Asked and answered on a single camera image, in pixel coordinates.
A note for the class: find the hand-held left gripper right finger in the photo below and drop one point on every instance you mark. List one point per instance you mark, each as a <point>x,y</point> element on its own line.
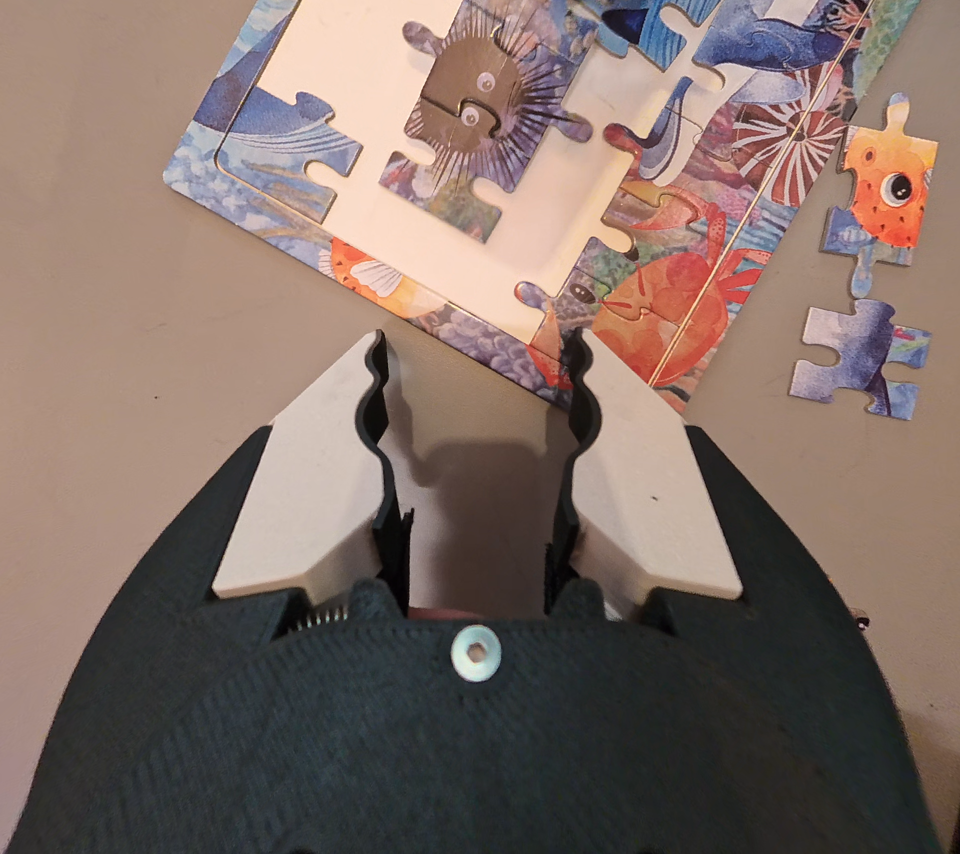
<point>652,509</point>

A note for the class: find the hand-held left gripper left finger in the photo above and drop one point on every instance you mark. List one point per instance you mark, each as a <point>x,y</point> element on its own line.
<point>300,494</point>

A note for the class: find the black sea urchin puzzle pieces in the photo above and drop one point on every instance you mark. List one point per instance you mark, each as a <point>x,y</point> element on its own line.
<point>480,104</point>

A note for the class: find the ocean jigsaw puzzle board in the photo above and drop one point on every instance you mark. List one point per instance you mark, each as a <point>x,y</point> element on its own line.
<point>352,6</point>

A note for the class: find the blue purple puzzle piece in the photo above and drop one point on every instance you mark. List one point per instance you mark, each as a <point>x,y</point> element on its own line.
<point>855,351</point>

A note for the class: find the orange fish puzzle piece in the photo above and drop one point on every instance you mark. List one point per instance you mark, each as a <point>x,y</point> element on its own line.
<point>892,186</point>

